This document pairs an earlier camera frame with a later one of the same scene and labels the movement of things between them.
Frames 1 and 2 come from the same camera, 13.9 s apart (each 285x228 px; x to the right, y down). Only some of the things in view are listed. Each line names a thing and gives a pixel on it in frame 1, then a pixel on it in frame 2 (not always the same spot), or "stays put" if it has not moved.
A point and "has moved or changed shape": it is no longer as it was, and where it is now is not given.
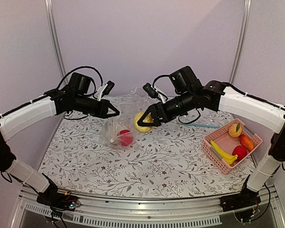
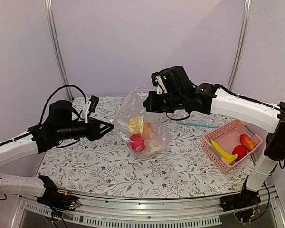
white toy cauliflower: (110, 130) to (152, 145)
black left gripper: (102, 112) to (93, 126)
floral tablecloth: (166, 162) stays put
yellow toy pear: (235, 130) to (147, 130)
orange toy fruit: (247, 142) stays put
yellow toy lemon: (143, 129) to (136, 125)
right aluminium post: (241, 40) stays put
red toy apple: (241, 152) stays put
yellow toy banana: (230, 159) stays put
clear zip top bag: (119, 132) has moved or changed shape
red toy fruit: (127, 138) to (137, 143)
